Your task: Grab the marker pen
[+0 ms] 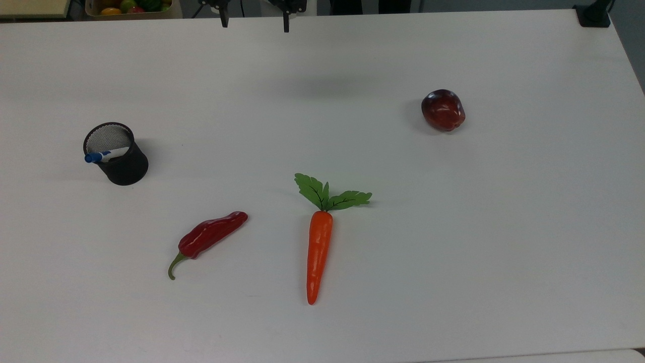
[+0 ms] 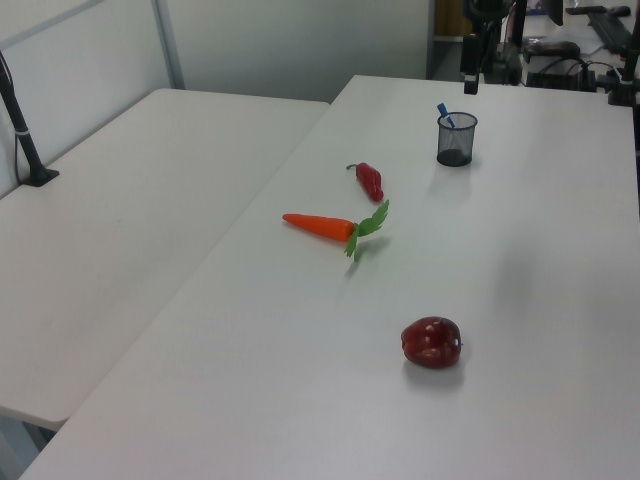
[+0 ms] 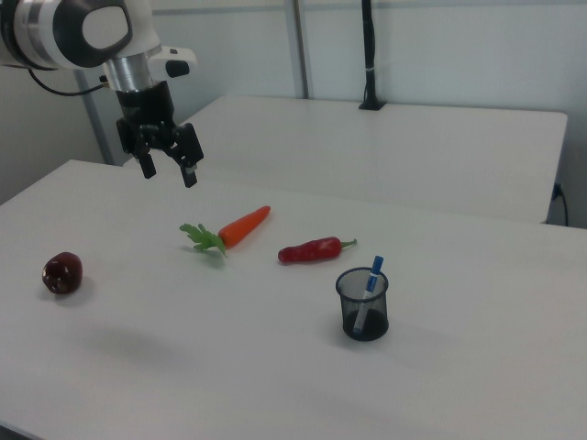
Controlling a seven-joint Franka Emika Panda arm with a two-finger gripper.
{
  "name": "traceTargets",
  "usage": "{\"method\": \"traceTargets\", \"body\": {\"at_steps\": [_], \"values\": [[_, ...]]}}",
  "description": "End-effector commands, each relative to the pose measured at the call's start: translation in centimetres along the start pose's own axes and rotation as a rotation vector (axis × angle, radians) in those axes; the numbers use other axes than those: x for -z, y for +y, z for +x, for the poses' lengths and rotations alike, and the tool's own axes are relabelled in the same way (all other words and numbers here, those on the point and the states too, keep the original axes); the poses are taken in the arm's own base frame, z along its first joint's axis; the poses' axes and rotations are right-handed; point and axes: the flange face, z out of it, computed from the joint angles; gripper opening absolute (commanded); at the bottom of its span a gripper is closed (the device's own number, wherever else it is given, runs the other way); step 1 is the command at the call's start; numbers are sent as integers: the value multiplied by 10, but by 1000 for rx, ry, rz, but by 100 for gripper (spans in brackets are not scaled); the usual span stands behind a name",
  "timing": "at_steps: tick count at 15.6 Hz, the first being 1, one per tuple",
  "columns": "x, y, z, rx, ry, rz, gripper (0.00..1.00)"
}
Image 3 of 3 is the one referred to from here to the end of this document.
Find white adjacent table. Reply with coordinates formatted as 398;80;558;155
122;94;570;226

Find dark red toy apple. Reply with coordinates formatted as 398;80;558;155
41;251;84;294

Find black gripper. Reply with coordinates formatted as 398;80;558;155
114;81;205;190

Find black cable blue plug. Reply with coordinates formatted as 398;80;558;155
551;181;570;227

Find orange toy carrot green leaves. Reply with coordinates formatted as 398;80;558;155
179;205;272;258

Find black camera stand pole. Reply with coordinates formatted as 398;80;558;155
358;0;386;112

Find white marker pen blue cap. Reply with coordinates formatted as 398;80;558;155
351;255;385;335

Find grey aluminium partition post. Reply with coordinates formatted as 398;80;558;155
282;0;316;100

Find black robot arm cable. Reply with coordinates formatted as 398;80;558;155
26;67;111;97

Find red toy chili pepper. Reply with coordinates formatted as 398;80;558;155
277;236;359;266

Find black mesh pen cup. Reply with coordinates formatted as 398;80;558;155
335;268;391;342

